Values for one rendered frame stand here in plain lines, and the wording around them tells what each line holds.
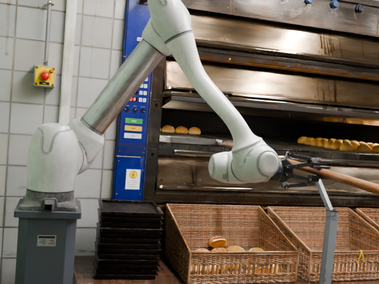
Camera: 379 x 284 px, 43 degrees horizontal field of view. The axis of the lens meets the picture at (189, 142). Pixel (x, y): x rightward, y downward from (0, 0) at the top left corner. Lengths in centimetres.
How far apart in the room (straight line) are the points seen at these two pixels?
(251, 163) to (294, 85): 149
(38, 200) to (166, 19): 71
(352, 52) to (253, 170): 176
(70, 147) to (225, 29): 136
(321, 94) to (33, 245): 190
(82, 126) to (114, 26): 87
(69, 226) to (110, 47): 116
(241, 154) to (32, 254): 73
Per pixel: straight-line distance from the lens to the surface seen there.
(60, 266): 167
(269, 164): 143
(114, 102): 178
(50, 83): 242
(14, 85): 249
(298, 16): 293
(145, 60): 177
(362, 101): 310
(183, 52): 160
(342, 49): 304
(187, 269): 225
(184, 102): 247
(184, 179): 263
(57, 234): 164
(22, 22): 252
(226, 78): 269
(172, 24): 161
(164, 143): 258
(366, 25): 317
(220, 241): 263
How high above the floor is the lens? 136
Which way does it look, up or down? 4 degrees down
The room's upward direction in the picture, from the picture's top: 5 degrees clockwise
